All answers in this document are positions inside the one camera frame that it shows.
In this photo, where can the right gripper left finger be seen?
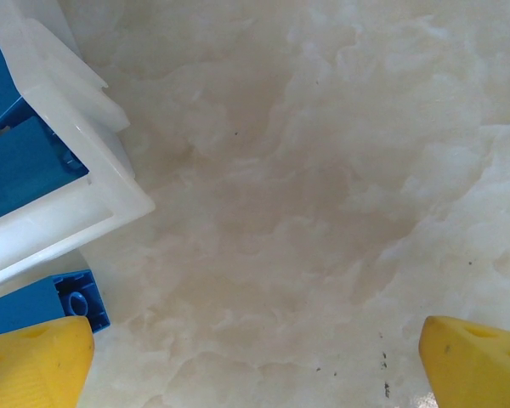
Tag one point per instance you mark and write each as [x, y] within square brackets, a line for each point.
[34, 365]

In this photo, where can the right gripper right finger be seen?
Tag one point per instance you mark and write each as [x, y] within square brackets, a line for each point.
[480, 370]

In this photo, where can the white plastic bin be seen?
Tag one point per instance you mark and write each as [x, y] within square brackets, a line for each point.
[110, 212]

